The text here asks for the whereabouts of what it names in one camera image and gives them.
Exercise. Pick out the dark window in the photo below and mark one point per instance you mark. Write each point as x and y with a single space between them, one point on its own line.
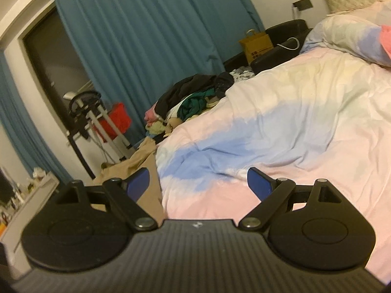
52 58

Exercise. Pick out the tan printed garment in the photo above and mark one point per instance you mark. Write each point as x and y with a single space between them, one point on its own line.
128 168

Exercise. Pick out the garment steamer stand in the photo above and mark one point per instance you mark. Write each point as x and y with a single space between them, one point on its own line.
91 119

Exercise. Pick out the black wall socket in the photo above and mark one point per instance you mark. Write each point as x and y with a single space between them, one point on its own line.
303 3

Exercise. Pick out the red bag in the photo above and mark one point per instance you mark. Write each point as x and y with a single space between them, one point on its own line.
120 117

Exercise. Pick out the white vanity desk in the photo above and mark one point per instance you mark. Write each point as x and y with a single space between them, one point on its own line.
33 201

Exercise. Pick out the white tissue box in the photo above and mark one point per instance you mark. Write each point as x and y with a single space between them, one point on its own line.
39 173

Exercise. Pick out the wide blue curtain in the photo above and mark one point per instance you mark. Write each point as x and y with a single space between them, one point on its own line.
146 36

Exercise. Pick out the narrow blue curtain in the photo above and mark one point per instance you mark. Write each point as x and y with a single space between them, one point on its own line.
24 134

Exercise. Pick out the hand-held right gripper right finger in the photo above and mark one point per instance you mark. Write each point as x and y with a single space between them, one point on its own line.
258 183

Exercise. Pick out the black leather seat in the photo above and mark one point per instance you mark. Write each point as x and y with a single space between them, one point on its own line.
275 56

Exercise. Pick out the row of cosmetic bottles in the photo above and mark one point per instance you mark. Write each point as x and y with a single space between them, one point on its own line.
21 193

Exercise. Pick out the bed with pastel sheet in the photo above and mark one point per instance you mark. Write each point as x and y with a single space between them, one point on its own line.
305 128

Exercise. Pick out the pile of mixed clothes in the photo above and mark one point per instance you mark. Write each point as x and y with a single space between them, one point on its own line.
189 91

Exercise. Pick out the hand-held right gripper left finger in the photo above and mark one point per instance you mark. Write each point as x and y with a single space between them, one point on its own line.
139 183

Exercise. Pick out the yellow paper bag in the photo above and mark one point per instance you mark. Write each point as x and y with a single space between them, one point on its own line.
256 47

